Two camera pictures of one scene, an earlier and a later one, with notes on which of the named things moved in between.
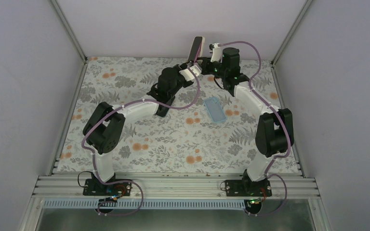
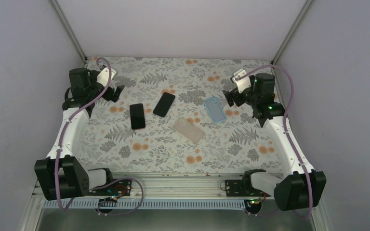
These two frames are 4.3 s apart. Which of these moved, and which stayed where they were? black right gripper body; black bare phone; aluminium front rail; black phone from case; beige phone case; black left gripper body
Moved: beige phone case; black right gripper body; black bare phone; black left gripper body
Stayed: aluminium front rail; black phone from case
